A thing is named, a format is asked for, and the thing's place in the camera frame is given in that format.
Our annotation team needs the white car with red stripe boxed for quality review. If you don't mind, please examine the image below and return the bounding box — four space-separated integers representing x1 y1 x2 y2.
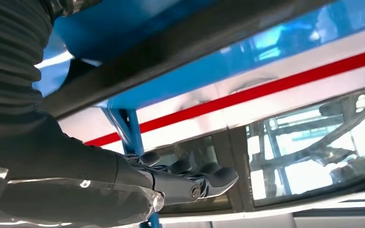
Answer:
58 23 365 228

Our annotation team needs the blue metal shelf rack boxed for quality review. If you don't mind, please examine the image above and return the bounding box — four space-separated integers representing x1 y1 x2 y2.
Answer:
33 0 365 228

